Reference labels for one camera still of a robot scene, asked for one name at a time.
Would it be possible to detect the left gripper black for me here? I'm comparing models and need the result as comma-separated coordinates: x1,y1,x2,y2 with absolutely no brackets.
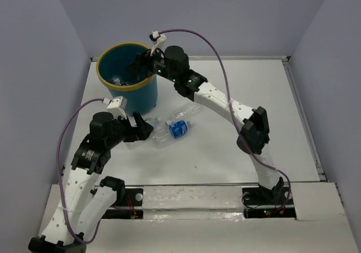
107,111,154,147

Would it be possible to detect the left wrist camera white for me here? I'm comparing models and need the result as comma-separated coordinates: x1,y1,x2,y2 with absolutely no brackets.
102,96,127,119

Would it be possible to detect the purple cable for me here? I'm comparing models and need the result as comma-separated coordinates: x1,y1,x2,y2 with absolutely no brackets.
162,28,291,213
57,97,109,245

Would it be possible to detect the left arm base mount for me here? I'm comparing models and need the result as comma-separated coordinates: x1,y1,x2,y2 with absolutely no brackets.
102,188,144,220

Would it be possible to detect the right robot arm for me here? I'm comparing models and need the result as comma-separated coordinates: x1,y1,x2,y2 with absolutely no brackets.
125,46,284,204

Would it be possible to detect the teal bin with yellow rim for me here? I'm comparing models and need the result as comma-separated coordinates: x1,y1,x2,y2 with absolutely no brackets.
96,42,158,115

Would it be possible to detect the green label water bottle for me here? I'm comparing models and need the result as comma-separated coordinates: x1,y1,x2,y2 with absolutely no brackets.
145,117,161,130

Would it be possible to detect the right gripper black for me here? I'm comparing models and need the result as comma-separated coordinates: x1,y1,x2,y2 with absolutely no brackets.
123,43,178,83

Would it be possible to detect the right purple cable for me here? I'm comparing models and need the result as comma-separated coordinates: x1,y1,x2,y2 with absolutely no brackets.
162,28,291,213

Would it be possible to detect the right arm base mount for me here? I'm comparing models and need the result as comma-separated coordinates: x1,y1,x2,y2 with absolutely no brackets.
241,187,297,219

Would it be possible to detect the large crushed clear bottle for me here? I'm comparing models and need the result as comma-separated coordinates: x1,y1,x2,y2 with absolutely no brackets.
169,102,202,122

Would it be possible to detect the clear bottle with black label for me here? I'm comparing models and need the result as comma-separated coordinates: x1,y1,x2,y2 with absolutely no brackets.
112,77,129,86

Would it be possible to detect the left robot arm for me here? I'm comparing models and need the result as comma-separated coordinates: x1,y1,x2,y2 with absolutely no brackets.
28,112,153,252

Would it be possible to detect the blue label Pocari bottle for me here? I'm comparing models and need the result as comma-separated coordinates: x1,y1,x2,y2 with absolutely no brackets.
153,120,192,149

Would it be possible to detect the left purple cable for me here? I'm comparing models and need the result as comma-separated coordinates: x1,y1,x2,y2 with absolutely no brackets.
57,97,109,245

